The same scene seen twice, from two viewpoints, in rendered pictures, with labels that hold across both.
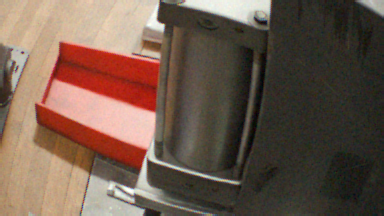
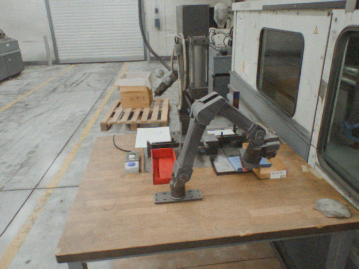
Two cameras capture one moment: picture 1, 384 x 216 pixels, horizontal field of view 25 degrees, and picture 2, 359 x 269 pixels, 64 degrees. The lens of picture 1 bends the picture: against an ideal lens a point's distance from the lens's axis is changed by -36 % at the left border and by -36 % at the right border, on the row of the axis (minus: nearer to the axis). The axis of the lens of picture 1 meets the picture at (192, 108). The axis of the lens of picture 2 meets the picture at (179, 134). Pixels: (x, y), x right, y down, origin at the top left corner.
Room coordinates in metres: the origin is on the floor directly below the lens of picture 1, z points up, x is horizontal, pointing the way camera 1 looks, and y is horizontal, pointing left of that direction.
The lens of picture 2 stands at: (1.11, 1.29, 1.62)
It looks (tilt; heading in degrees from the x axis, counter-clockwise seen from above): 23 degrees down; 251
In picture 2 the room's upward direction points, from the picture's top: 2 degrees counter-clockwise
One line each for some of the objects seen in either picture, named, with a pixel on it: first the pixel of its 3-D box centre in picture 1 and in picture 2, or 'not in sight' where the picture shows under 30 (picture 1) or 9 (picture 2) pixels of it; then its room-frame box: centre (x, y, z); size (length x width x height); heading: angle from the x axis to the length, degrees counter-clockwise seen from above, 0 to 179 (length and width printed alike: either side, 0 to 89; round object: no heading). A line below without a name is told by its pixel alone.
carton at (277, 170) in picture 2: not in sight; (262, 159); (0.32, 0.24, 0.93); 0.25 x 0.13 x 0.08; 78
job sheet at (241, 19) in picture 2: not in sight; (240, 32); (-0.46, -1.36, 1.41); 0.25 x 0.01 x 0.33; 74
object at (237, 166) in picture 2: not in sight; (239, 161); (0.44, 0.22, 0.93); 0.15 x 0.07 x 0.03; 80
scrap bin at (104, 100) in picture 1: (110, 104); (164, 164); (0.79, 0.10, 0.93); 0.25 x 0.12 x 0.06; 78
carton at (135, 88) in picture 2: not in sight; (137, 89); (0.23, -3.55, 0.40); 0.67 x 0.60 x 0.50; 70
